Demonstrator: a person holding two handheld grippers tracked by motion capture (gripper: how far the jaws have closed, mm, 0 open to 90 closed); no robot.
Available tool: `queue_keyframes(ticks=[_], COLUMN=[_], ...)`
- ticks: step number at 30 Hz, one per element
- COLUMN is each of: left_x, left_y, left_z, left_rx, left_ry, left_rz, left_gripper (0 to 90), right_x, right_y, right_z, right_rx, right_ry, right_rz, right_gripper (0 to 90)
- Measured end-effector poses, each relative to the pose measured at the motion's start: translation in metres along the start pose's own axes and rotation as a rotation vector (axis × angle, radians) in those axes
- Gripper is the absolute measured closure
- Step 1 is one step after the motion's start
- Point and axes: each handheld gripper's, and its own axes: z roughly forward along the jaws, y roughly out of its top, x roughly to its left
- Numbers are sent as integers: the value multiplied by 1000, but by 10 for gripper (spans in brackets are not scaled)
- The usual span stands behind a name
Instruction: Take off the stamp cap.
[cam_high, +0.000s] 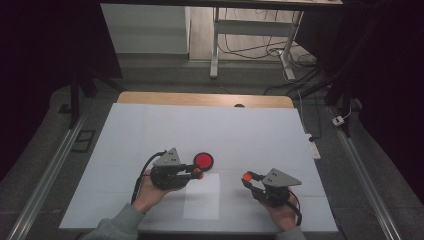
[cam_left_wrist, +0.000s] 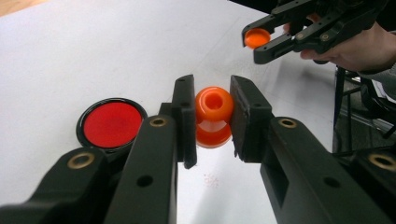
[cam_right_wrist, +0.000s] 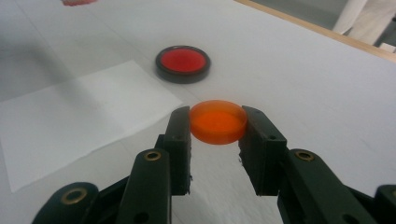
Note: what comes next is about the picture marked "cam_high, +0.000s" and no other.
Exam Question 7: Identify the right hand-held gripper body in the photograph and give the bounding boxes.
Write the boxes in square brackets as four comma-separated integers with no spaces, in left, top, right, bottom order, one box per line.
[254,168,303,208]

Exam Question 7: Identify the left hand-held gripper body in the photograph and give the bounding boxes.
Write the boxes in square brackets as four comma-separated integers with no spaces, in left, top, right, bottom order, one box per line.
[149,147,195,192]

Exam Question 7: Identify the round red ink pad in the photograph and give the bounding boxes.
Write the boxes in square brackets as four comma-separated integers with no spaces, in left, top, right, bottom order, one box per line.
[193,152,215,172]

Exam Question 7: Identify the white paper sheet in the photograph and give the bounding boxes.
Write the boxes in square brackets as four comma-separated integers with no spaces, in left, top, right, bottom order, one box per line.
[182,173,221,220]

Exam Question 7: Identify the person's left hand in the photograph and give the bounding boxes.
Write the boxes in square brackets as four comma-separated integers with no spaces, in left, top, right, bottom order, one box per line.
[131,169,184,215]

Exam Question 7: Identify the person's right hand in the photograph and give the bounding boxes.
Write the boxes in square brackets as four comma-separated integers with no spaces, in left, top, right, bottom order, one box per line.
[260,191,300,233]

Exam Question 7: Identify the white table cover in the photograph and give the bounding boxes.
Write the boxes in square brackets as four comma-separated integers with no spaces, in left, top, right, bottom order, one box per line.
[59,102,338,233]

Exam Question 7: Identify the white power strip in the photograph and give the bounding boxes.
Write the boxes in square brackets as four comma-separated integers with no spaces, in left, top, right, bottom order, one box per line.
[305,133,322,160]

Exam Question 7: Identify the black stand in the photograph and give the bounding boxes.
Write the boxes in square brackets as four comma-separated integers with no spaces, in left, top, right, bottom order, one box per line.
[296,59,356,138]
[67,64,126,130]

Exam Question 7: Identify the grey cabinet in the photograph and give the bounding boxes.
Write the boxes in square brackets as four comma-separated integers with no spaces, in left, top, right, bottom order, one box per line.
[100,3,192,55]

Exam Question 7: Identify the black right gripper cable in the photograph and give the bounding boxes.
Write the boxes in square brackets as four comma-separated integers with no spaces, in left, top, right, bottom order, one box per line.
[287,189,303,228]

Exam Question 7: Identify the metal floor rail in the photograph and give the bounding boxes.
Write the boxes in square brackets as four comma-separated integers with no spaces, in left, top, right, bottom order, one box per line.
[328,105,403,240]
[6,111,88,240]

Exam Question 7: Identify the black floor cables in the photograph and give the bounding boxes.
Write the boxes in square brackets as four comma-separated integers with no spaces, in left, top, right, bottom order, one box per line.
[218,8,323,96]

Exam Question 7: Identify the white desk frame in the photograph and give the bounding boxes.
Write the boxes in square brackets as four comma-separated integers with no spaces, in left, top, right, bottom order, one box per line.
[209,6,305,82]

